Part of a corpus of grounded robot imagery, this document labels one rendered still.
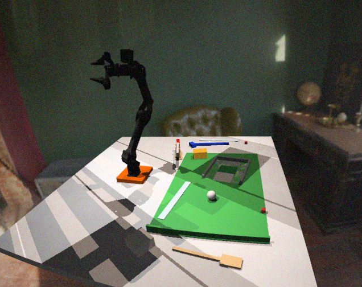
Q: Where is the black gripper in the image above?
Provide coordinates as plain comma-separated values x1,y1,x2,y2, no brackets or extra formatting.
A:
90,52,121,90

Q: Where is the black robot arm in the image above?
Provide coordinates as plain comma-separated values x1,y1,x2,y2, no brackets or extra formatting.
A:
104,49,154,177

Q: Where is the blue golf putter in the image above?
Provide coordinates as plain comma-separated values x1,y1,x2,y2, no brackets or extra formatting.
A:
189,142,229,148

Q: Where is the white golf ball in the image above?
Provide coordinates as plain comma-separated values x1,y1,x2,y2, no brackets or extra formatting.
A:
207,191,216,200

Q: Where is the green putting mat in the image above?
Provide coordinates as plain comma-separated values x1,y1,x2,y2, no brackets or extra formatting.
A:
150,153,269,236

